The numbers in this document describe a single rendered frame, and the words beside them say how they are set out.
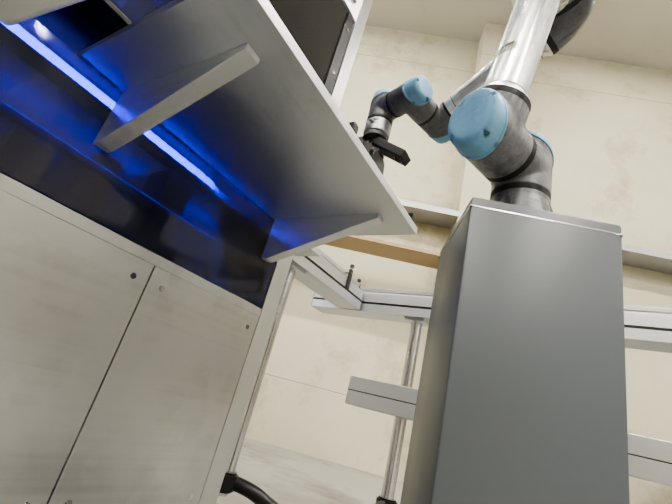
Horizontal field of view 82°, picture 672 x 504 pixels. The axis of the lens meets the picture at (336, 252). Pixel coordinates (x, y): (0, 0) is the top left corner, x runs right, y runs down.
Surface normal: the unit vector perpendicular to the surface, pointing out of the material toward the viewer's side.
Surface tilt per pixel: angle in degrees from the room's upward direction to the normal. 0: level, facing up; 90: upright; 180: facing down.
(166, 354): 90
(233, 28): 180
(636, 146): 90
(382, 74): 90
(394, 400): 90
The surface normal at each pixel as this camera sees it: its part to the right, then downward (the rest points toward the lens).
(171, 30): -0.24, 0.90
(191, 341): 0.84, 0.01
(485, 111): -0.78, -0.29
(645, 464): -0.47, -0.44
